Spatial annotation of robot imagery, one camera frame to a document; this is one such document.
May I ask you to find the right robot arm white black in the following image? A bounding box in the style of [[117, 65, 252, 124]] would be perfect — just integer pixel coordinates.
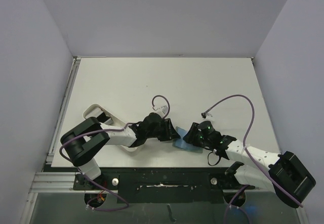
[[183, 120, 316, 208]]

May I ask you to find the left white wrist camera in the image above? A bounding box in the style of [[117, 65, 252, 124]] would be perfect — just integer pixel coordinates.
[[152, 105, 169, 117]]

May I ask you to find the white oblong tray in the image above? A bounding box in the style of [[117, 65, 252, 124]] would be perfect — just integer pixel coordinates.
[[83, 104, 140, 153]]

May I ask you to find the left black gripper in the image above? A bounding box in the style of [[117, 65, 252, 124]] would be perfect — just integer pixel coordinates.
[[146, 118, 180, 141]]

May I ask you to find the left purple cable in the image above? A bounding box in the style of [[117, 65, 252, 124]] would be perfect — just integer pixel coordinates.
[[58, 95, 171, 212]]

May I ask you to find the aluminium rail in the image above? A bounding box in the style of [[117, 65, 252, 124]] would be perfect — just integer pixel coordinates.
[[45, 57, 82, 164], [29, 172, 75, 193]]

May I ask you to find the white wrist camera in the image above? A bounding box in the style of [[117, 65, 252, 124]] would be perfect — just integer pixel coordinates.
[[201, 112, 213, 119], [152, 105, 169, 117]]

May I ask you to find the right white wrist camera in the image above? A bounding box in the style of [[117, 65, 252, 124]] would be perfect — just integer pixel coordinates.
[[201, 112, 213, 119]]

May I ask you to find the black looped wire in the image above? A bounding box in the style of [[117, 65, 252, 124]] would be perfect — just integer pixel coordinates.
[[207, 150, 223, 166]]

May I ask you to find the blue credit card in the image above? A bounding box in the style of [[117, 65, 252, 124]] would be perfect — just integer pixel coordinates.
[[174, 127, 188, 149]]

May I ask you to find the aluminium left side rail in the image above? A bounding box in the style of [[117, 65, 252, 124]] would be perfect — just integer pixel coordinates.
[[45, 57, 82, 164]]

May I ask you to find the green card holder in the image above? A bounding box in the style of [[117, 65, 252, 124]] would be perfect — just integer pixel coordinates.
[[173, 140, 203, 153]]

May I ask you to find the aluminium front rail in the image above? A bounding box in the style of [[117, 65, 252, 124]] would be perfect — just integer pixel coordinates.
[[29, 172, 75, 193]]

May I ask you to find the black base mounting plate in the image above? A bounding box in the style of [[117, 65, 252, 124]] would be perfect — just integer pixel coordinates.
[[73, 167, 255, 204]]

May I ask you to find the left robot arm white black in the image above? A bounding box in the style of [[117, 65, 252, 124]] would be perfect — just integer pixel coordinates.
[[59, 113, 181, 189]]

